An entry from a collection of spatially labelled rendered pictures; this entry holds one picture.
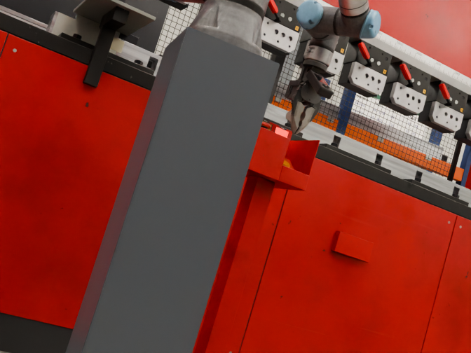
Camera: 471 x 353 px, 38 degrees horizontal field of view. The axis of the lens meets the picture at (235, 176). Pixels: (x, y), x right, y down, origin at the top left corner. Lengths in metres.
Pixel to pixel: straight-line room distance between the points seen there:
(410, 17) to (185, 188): 1.74
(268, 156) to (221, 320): 0.46
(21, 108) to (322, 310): 1.17
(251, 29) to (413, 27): 1.54
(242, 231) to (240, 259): 0.08
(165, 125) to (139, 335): 0.35
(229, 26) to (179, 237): 0.38
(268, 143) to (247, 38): 0.64
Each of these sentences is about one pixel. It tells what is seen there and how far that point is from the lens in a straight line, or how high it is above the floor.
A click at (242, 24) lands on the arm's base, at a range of 1.27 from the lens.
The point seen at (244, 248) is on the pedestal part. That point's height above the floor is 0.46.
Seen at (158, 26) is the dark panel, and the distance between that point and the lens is 2.82.
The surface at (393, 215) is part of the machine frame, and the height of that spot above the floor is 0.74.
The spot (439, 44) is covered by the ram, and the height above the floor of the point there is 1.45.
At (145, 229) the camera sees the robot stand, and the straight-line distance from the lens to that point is 1.16.
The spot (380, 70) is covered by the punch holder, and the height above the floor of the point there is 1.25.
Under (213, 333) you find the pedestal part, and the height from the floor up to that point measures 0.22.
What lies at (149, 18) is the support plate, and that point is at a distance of 1.98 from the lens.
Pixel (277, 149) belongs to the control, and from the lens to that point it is 1.87.
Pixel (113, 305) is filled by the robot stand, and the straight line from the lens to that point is 1.16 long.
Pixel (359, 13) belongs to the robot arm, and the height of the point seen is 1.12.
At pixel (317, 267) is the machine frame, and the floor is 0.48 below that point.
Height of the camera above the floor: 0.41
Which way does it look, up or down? 7 degrees up
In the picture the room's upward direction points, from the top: 17 degrees clockwise
